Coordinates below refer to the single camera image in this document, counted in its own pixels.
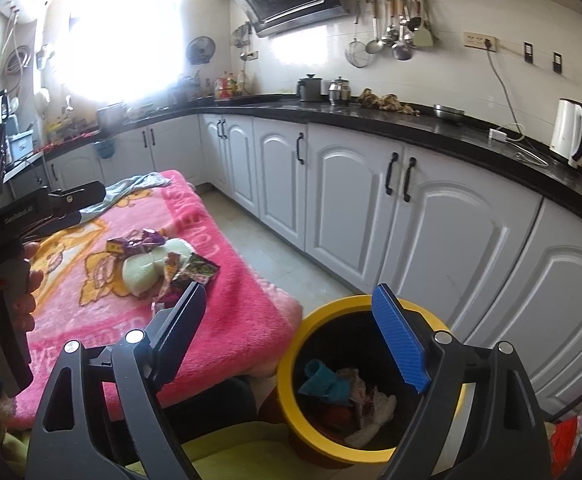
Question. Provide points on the pile of ginger roots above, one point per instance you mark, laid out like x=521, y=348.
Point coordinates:
x=386, y=101

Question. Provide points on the small wall fan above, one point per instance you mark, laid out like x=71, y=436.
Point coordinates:
x=201, y=50

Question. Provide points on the teal cloth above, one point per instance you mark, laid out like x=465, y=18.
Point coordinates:
x=323, y=380

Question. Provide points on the pale green spatula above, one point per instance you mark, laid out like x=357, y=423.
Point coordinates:
x=425, y=35

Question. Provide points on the person's left hand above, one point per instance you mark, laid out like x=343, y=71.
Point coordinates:
x=33, y=285

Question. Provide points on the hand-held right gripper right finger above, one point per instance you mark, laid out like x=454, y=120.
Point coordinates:
x=401, y=340

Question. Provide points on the steel bowl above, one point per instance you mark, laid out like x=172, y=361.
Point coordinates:
x=448, y=112

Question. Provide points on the black wall hook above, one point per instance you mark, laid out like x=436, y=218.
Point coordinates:
x=528, y=52
x=557, y=62

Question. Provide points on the dark canister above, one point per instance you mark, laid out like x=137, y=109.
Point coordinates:
x=310, y=89

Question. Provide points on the orange snack wrapper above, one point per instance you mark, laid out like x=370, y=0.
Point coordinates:
x=171, y=267

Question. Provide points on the white lower cabinets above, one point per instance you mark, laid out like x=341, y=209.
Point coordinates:
x=446, y=230

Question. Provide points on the pale green sponge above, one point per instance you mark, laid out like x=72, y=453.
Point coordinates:
x=143, y=272

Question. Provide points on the light blue cloth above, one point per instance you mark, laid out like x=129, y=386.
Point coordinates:
x=121, y=192

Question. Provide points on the wall socket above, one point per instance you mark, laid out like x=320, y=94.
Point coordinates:
x=478, y=40

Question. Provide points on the purple snack wrapper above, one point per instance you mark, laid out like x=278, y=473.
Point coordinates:
x=136, y=242

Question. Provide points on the steel pot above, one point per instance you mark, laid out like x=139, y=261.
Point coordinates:
x=110, y=117

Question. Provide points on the blue hanging bin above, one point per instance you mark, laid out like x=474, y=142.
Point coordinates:
x=104, y=149

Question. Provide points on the large steel ladle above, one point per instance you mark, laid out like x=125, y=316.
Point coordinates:
x=402, y=50

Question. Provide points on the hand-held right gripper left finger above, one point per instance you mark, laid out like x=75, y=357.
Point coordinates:
x=188, y=317

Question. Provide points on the white electric kettle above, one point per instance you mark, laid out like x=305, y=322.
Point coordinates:
x=566, y=132

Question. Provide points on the yellow-green cloth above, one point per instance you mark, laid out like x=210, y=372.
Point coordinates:
x=251, y=452

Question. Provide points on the window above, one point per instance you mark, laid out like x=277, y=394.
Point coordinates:
x=121, y=30

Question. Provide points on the condiment bottles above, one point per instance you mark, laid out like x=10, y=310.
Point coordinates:
x=231, y=85

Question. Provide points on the yellow rimmed trash bin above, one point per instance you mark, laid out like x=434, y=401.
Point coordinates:
x=291, y=390

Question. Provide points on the pink printed blanket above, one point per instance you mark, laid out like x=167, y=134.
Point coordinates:
x=231, y=330

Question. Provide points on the metal tin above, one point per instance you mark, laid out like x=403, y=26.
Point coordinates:
x=339, y=92

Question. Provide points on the white charger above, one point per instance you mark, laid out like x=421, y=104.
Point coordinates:
x=497, y=135

